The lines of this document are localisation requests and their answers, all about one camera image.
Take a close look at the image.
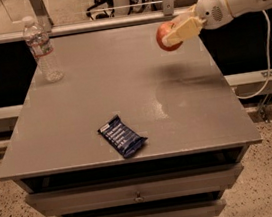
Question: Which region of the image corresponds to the red apple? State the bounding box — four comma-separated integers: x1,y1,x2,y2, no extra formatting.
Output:
153,19,185,54

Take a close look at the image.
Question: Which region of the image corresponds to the white cable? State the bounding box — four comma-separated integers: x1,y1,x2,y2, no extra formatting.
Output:
224,9,272,101

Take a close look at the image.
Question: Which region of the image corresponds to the blue rxbar wrapper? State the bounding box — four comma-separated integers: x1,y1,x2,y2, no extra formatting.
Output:
98,115,147,159

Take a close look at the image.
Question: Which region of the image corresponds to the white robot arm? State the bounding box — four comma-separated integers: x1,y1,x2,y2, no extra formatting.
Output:
156,0,272,50

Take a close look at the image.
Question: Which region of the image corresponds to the black office chair base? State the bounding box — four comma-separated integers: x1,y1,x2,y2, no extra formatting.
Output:
86,0,115,21

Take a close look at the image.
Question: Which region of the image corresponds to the grey metal railing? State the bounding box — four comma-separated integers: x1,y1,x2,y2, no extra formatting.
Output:
0,0,189,43

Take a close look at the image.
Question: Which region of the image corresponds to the grey drawer cabinet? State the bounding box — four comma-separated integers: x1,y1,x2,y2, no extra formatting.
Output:
0,24,261,217

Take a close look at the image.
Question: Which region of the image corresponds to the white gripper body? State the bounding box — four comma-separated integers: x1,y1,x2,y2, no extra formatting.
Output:
195,0,233,30

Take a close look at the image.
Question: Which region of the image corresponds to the clear plastic water bottle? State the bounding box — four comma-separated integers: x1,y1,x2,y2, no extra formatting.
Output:
22,16,64,82

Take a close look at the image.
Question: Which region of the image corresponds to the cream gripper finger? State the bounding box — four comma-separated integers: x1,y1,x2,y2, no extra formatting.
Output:
172,4,198,24
162,17,206,47

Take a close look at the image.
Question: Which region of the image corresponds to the top grey drawer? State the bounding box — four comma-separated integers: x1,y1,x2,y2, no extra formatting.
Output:
25,163,243,216

